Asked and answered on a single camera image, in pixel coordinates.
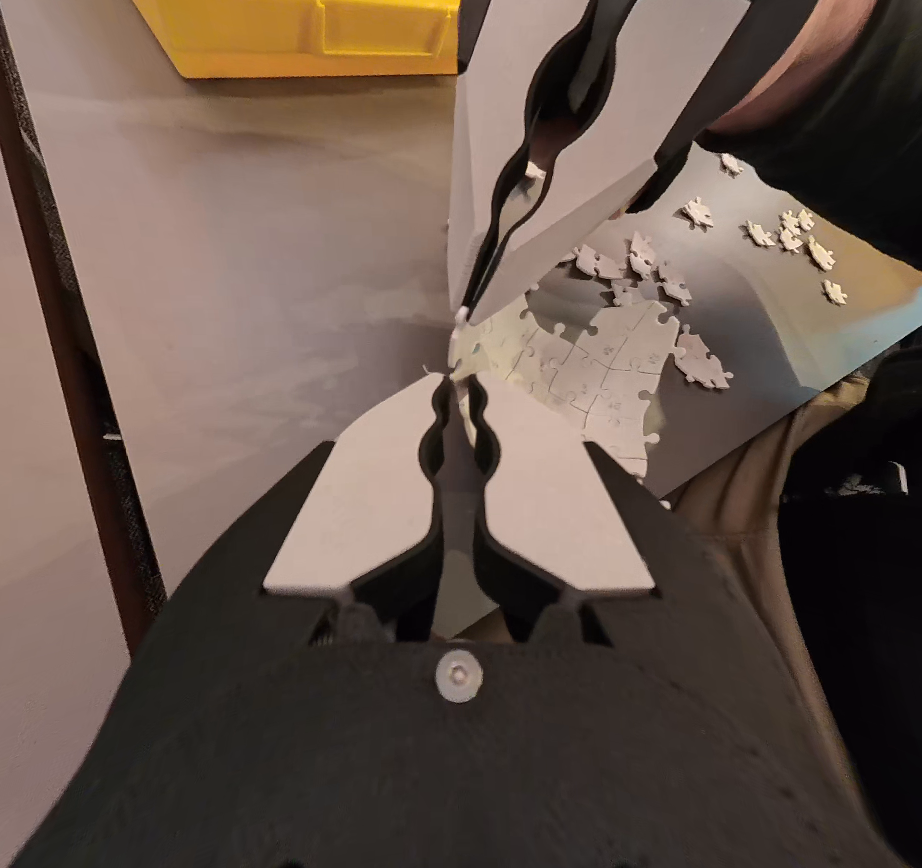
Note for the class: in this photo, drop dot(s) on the white puzzle pieces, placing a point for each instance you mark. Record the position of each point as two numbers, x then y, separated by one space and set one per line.
699 357

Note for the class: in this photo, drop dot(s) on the person's tan trouser leg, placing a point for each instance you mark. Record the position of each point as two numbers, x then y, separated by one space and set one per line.
742 522

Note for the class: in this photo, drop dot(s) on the wooden-edged white table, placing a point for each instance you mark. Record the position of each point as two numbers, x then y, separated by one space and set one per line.
43 522

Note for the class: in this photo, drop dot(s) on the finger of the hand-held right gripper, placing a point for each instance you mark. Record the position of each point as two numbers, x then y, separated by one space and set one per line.
634 104
504 61

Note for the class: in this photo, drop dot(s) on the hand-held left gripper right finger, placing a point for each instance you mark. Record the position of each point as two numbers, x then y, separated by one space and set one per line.
562 515

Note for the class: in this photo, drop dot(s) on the person's right hand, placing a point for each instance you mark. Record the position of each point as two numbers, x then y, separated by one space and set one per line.
807 54

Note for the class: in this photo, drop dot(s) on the yellow plastic bin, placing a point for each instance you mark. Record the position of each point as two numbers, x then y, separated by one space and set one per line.
288 25

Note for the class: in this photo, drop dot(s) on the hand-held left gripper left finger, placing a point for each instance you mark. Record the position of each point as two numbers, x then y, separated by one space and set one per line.
353 515

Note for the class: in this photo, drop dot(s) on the person's right forearm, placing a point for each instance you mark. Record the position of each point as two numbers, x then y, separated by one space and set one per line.
864 148

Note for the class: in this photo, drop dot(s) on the partly built white puzzle ball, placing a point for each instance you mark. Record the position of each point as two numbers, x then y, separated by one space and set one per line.
612 371

